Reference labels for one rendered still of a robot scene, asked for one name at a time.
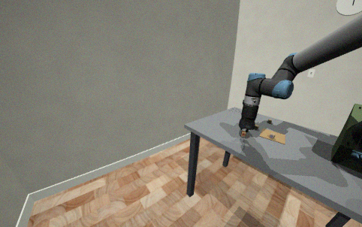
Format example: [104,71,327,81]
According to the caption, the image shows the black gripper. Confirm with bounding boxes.
[239,95,261,137]

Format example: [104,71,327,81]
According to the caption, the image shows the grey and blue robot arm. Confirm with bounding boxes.
[245,14,362,165]

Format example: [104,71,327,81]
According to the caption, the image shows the tan flat mat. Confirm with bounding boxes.
[260,129,285,144]

